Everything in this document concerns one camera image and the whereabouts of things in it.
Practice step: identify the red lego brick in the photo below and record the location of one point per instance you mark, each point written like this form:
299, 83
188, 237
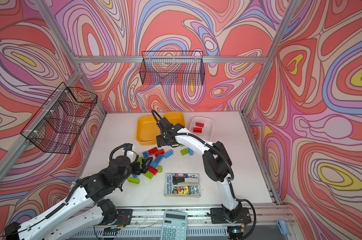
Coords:
152, 151
153, 170
200, 125
197, 130
159, 152

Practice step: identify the teal calculator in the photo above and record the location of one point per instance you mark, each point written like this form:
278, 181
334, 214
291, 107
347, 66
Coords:
174, 226

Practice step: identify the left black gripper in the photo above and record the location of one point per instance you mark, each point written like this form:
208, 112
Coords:
144, 167

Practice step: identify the white plastic bin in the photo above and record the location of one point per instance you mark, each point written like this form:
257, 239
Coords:
207, 132

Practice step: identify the black wire basket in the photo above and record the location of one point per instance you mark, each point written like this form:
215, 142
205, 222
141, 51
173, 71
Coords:
184, 68
67, 111

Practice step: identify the long blue lego brick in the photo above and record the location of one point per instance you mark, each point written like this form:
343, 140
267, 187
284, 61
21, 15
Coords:
168, 154

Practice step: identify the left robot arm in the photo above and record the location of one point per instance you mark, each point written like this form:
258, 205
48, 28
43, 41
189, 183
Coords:
86, 204

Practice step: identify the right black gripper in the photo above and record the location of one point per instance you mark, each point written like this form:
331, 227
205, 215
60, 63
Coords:
160, 141

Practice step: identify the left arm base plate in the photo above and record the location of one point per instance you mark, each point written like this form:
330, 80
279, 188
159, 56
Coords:
119, 217

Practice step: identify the left black wire basket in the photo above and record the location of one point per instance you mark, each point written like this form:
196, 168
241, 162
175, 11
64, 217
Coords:
67, 111

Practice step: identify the back black wire basket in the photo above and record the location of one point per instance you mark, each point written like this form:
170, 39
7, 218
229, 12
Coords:
184, 68

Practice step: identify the yellow plastic bin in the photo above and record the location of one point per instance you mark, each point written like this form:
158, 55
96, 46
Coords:
175, 118
147, 131

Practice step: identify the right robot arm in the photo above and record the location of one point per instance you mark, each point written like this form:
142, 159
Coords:
217, 165

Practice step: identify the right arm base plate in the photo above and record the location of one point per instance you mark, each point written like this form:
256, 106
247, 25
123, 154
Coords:
221, 216

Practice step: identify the left yellow plastic bin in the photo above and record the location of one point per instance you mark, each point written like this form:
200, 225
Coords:
147, 131

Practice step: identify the right yellow plastic bin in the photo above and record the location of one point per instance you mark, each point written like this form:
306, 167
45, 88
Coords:
175, 118

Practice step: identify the paperback book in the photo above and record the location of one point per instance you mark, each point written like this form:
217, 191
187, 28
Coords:
182, 185

